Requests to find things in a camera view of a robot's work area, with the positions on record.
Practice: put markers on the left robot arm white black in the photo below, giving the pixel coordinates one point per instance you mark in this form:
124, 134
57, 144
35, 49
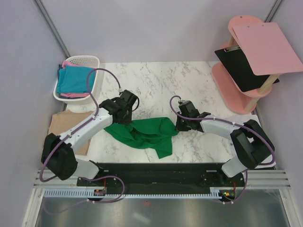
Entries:
58, 156

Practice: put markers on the aluminium frame rail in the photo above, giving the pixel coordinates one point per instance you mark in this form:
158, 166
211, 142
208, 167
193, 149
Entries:
55, 183

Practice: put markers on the dark blue folded t shirt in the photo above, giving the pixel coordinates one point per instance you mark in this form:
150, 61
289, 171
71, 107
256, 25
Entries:
58, 71

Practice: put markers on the pink clipboard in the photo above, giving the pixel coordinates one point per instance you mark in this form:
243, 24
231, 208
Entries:
267, 49

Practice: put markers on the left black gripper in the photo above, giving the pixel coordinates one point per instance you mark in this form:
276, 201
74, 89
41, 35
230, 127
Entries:
127, 121

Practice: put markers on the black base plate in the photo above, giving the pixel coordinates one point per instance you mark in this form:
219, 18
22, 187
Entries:
163, 178

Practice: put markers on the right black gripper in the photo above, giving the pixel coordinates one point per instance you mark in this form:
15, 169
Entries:
179, 127

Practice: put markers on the pink wooden side shelf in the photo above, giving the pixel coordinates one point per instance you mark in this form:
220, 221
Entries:
237, 101

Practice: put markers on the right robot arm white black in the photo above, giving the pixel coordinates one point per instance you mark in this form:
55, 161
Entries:
252, 146

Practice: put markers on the black clipboard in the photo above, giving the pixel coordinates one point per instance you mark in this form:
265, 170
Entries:
237, 65

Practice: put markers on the teal folded t shirt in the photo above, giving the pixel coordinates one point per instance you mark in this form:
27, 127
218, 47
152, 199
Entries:
73, 79

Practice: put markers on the white paper sheet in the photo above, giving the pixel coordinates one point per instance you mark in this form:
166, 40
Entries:
240, 119

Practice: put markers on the beige folded t shirt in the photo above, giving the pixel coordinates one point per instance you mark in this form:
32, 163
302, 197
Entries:
66, 120

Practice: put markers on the white slotted cable duct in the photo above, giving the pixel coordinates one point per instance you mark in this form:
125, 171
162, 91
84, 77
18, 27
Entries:
101, 192

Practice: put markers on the pink folded t shirt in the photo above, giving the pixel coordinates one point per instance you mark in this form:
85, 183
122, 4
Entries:
71, 95

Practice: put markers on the green t shirt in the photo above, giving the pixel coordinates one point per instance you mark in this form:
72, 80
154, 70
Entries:
154, 133

